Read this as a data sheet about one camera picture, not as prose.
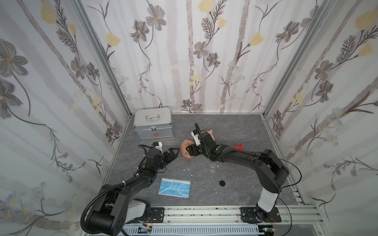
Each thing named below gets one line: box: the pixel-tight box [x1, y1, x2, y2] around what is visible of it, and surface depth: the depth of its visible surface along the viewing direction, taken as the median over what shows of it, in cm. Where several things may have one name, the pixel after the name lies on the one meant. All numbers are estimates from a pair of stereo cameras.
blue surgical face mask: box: [158, 177, 191, 199], surface depth 85 cm
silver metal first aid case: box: [133, 107, 174, 141], surface depth 99 cm
